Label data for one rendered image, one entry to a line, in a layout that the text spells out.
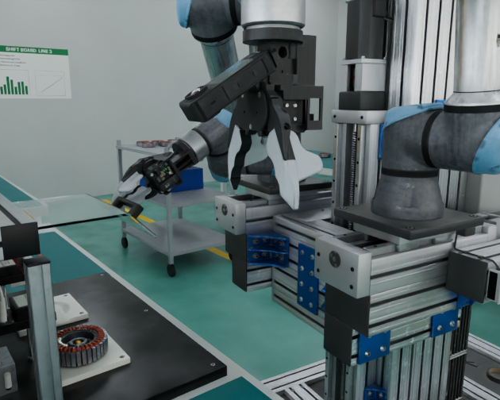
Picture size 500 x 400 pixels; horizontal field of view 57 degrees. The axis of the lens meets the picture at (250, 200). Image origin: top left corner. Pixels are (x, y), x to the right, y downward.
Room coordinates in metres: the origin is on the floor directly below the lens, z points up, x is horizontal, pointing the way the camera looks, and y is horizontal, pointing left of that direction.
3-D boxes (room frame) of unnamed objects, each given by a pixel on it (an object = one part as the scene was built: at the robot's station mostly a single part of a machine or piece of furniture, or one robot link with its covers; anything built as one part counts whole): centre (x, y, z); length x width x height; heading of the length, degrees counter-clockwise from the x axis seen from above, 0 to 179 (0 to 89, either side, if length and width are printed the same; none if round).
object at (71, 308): (1.03, 0.49, 0.78); 0.15 x 0.15 x 0.01; 38
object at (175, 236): (3.72, 0.61, 0.51); 1.01 x 0.60 x 1.01; 38
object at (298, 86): (0.58, -0.03, 1.29); 0.09 x 0.08 x 0.12; 120
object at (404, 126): (0.98, -0.35, 1.20); 0.13 x 0.12 x 0.14; 37
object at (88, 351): (0.83, 0.34, 0.80); 0.11 x 0.11 x 0.04
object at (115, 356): (0.83, 0.34, 0.78); 0.15 x 0.15 x 0.01; 38
